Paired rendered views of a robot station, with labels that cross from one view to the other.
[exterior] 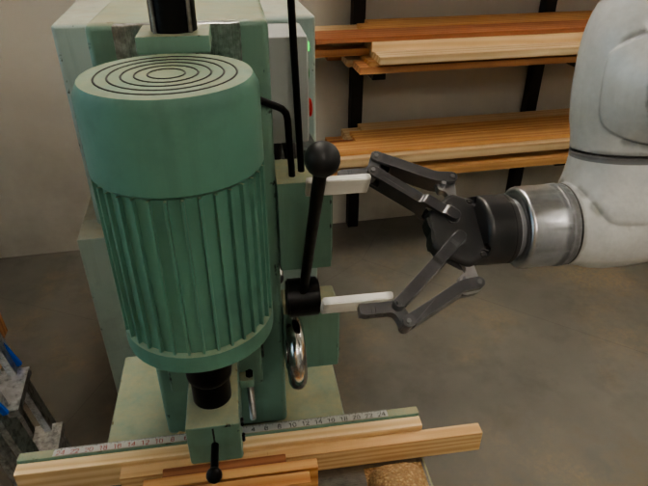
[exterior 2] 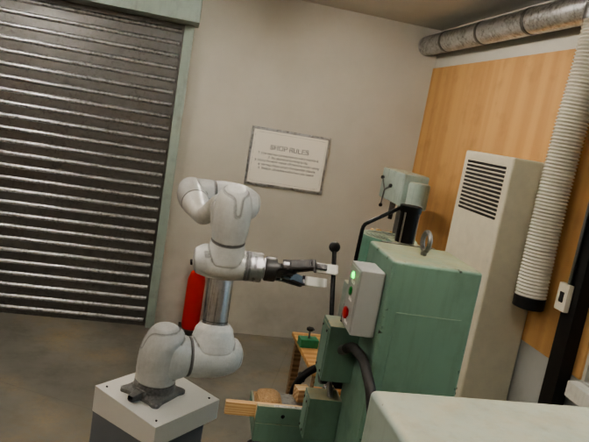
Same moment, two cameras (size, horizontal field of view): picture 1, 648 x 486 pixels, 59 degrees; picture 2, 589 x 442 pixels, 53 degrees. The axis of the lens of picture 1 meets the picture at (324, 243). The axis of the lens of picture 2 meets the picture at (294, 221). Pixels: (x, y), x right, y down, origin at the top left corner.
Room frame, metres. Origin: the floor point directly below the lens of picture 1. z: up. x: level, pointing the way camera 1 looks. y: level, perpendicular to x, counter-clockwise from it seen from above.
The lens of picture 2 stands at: (2.27, -0.14, 1.79)
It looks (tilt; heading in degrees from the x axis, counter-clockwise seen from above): 9 degrees down; 180
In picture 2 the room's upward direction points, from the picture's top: 10 degrees clockwise
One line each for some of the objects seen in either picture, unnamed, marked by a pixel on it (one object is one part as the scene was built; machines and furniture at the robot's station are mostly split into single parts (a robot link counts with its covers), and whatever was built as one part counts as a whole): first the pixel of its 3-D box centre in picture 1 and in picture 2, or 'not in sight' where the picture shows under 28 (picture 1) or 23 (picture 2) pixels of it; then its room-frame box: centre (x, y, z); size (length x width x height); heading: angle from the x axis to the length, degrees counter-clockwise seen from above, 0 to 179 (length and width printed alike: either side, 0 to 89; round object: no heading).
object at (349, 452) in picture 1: (308, 458); (313, 414); (0.57, 0.02, 0.92); 0.54 x 0.02 x 0.04; 99
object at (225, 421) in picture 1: (217, 408); not in sight; (0.57, 0.15, 1.03); 0.14 x 0.07 x 0.09; 9
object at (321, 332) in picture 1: (310, 327); (319, 414); (0.75, 0.02, 1.02); 0.09 x 0.07 x 0.12; 99
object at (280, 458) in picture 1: (226, 477); not in sight; (0.53, 0.14, 0.92); 0.18 x 0.02 x 0.05; 99
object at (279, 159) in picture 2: not in sight; (287, 160); (-2.45, -0.25, 1.48); 0.64 x 0.02 x 0.46; 102
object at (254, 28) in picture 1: (208, 232); (395, 390); (0.84, 0.20, 1.16); 0.22 x 0.22 x 0.72; 9
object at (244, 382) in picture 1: (248, 395); not in sight; (0.61, 0.11, 1.00); 0.02 x 0.02 x 0.10; 9
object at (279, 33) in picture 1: (285, 83); (362, 298); (0.89, 0.06, 1.40); 0.10 x 0.06 x 0.16; 9
